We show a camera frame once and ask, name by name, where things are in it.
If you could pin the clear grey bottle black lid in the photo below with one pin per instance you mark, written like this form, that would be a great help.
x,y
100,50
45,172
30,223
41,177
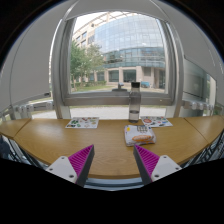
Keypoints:
x,y
134,103

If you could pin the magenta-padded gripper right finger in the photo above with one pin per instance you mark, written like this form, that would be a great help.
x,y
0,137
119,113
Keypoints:
x,y
163,167

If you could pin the large colourful sticker sheet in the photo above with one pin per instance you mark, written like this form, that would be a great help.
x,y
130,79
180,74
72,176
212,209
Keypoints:
x,y
156,121

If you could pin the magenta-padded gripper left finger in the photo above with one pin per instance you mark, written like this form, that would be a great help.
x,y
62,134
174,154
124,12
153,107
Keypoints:
x,y
63,168

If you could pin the grey-framed window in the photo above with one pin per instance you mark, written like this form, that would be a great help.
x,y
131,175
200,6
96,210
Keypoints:
x,y
116,98

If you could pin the small colourful sticker sheet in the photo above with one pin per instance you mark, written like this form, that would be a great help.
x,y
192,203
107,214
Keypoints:
x,y
82,122

